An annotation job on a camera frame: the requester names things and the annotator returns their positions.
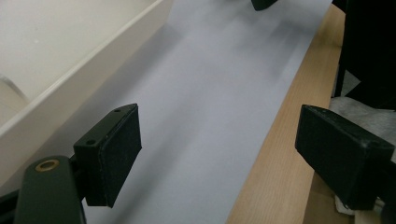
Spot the white open box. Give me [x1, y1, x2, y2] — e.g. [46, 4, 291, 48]
[0, 0, 175, 189]

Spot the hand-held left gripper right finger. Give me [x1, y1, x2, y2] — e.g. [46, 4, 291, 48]
[294, 104, 396, 211]

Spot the white fabric sheet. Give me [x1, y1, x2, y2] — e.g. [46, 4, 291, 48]
[329, 69, 396, 217]

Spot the black object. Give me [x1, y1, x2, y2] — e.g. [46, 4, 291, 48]
[250, 0, 280, 12]

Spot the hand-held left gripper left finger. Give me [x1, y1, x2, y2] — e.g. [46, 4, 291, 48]
[73, 103, 143, 209]

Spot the black stand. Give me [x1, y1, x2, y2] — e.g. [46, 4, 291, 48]
[331, 0, 396, 111]

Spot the pale grey table mat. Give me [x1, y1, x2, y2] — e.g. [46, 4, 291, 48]
[0, 0, 333, 224]

